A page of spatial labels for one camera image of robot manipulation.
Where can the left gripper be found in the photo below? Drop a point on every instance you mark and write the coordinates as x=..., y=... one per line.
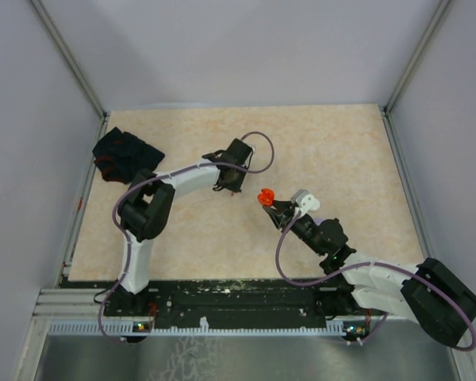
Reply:
x=235, y=187

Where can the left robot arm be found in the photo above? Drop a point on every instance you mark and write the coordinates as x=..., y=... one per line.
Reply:
x=144, y=214

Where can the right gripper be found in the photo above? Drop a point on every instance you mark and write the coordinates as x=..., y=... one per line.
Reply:
x=282, y=213

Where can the orange earbud case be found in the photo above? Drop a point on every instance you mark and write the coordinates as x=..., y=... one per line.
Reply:
x=266, y=197

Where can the black cloth pouch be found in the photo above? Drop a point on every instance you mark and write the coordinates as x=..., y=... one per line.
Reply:
x=119, y=155

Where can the white cable duct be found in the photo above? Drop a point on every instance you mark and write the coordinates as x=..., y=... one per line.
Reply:
x=131, y=328

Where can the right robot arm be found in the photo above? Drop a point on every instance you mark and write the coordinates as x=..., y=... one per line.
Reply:
x=428, y=294

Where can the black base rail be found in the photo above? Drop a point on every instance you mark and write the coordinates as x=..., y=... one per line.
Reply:
x=236, y=304

